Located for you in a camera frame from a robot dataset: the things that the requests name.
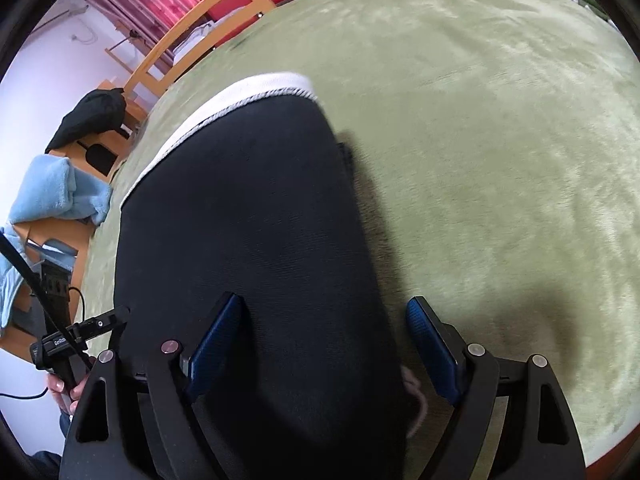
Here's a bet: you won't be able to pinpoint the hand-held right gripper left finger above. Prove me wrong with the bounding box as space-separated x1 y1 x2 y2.
60 291 244 480

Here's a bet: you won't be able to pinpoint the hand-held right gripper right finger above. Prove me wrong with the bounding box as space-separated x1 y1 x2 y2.
406 296 586 480

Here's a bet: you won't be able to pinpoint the black pants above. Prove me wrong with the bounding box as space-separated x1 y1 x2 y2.
114 71 431 480

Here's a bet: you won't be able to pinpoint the person's left hand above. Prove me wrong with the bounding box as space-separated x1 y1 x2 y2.
46 376 96 417

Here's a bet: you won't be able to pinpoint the light blue fluffy blanket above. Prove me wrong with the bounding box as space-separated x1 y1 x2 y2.
0 154 113 331

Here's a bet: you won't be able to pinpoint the person's leg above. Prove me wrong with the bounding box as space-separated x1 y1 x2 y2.
22 450 63 480

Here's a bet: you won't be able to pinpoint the black fluffy cloth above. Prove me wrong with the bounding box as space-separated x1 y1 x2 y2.
45 87 128 155

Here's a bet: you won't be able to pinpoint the green bed blanket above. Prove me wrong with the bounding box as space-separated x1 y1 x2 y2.
80 0 640 466

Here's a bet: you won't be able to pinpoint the red chair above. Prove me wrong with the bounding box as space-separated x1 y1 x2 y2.
206 0 261 23

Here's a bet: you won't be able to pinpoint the black cable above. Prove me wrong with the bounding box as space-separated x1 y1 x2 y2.
0 286 87 401

